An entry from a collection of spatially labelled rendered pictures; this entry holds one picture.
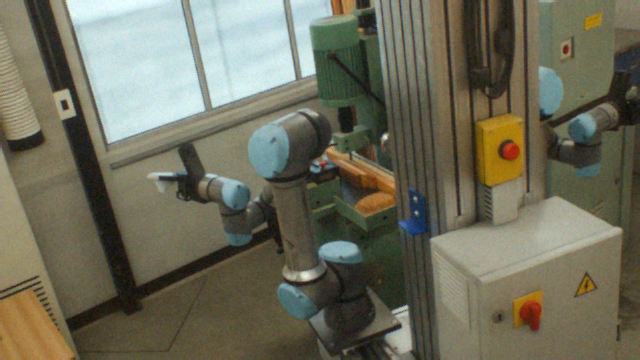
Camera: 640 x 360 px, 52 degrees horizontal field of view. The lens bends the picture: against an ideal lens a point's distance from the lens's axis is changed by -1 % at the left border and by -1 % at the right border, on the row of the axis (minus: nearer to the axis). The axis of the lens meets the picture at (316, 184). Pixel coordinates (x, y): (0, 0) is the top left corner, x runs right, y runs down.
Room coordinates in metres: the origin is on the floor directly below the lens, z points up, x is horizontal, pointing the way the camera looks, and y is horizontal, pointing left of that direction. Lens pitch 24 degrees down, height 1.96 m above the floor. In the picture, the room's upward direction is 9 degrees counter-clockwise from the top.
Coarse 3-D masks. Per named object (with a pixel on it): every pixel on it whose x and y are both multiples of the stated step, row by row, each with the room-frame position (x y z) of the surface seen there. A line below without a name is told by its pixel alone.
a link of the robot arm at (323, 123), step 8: (304, 112) 1.53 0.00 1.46; (312, 112) 1.53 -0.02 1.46; (320, 120) 1.52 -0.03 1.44; (328, 120) 1.55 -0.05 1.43; (320, 128) 1.50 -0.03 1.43; (328, 128) 1.52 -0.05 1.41; (328, 136) 1.52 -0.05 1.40; (328, 144) 1.54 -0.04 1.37; (320, 152) 1.56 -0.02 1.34; (312, 160) 1.60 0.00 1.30; (264, 192) 1.72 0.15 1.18; (272, 192) 1.69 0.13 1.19; (256, 200) 1.74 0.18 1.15; (264, 200) 1.72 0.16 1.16; (272, 200) 1.70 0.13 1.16; (264, 208) 1.72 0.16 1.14; (272, 208) 1.71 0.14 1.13; (264, 216) 1.71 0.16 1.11; (272, 216) 1.73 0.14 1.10
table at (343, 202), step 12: (324, 156) 2.61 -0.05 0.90; (348, 192) 2.23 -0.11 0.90; (360, 192) 2.21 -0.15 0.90; (372, 192) 2.19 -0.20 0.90; (336, 204) 2.20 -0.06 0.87; (348, 204) 2.13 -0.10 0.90; (396, 204) 2.07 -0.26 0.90; (312, 216) 2.18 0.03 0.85; (348, 216) 2.13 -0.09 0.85; (360, 216) 2.04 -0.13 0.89; (372, 216) 2.02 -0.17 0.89; (384, 216) 2.04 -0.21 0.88; (396, 216) 2.06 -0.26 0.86; (372, 228) 2.02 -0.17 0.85
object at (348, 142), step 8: (360, 128) 2.42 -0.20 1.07; (368, 128) 2.41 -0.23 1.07; (336, 136) 2.39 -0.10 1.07; (344, 136) 2.37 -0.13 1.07; (352, 136) 2.38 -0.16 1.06; (360, 136) 2.39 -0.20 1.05; (344, 144) 2.36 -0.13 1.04; (352, 144) 2.37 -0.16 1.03; (360, 144) 2.39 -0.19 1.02; (344, 152) 2.36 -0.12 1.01
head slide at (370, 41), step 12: (360, 36) 2.45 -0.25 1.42; (372, 36) 2.42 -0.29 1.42; (360, 48) 2.41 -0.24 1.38; (372, 48) 2.39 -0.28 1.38; (372, 60) 2.39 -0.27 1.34; (372, 72) 2.39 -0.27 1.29; (372, 84) 2.38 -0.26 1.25; (384, 96) 2.40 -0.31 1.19; (360, 108) 2.47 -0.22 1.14; (372, 108) 2.38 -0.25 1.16; (360, 120) 2.48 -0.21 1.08; (372, 120) 2.39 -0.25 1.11; (384, 120) 2.40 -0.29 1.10; (372, 132) 2.40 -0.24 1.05; (384, 132) 2.39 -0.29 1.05
